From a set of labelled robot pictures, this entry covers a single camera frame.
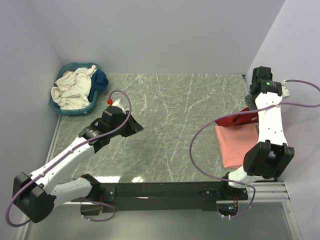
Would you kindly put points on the blue t shirt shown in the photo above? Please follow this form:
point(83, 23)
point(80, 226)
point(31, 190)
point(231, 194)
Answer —
point(99, 82)

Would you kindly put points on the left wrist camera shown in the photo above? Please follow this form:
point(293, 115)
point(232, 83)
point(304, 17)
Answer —
point(120, 103)

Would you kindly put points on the black base beam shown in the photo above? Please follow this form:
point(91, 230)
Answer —
point(146, 196)

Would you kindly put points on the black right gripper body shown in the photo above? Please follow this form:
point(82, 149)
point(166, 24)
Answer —
point(249, 100)

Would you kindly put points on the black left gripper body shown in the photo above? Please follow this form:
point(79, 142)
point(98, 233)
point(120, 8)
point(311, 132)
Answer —
point(127, 130)

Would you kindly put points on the cream white t shirt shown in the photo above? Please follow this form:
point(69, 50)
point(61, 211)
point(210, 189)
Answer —
point(71, 91)

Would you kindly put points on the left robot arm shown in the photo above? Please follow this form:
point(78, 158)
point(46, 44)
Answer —
point(38, 193)

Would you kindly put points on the aluminium rail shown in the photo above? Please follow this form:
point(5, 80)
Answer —
point(272, 192)

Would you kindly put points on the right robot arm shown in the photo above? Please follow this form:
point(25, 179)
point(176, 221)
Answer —
point(271, 155)

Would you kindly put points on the folded pink t shirt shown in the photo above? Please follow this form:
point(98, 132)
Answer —
point(235, 142)

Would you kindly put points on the red t shirt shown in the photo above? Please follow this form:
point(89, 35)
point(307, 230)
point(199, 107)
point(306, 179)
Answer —
point(239, 119)

